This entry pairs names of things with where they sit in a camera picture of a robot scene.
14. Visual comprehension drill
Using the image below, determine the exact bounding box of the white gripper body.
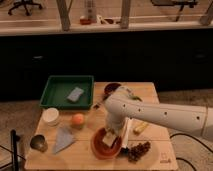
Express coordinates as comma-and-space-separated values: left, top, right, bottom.
105, 118, 133, 148

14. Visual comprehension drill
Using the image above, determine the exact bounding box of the white eraser block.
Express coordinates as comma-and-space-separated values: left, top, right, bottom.
102, 133, 116, 147

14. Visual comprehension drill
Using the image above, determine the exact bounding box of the red bowl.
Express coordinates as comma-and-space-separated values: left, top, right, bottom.
90, 128, 122, 160

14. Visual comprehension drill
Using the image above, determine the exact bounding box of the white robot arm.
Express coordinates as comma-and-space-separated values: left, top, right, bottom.
104, 86, 213, 142

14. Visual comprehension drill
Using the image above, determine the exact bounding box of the dark brown small bowl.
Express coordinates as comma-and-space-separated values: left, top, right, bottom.
104, 83, 121, 97

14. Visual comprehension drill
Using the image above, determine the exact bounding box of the yellow banana toy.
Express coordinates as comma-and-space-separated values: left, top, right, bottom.
133, 122, 148, 135

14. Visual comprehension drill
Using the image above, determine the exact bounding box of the bunch of dark grapes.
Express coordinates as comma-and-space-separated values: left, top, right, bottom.
128, 142, 151, 162

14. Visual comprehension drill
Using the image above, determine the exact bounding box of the orange fruit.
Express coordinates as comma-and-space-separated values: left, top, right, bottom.
71, 113, 85, 129

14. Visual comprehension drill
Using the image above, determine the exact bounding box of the grey sponge in tray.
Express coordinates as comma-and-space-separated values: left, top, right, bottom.
67, 87, 84, 102

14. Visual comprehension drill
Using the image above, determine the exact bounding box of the blue-grey folded cloth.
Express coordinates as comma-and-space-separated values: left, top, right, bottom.
52, 127, 75, 154

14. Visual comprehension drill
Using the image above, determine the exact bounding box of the green plastic tray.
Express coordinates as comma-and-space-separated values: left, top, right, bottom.
40, 75, 94, 110

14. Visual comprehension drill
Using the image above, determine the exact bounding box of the white cup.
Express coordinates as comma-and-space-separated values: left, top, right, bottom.
42, 108, 60, 126

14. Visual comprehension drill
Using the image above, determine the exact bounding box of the dark metal cup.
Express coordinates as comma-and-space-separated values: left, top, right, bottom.
30, 134, 48, 152

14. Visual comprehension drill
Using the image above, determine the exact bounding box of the black stand pole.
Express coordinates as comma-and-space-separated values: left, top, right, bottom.
10, 130, 20, 171

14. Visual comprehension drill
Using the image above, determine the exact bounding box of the white bottle on shelf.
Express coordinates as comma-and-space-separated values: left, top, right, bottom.
80, 0, 97, 25

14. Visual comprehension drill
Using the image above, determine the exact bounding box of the black office chair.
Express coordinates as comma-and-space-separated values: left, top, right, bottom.
8, 0, 43, 16

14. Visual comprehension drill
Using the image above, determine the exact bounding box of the black cable on floor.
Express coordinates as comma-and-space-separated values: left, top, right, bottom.
169, 132, 213, 171

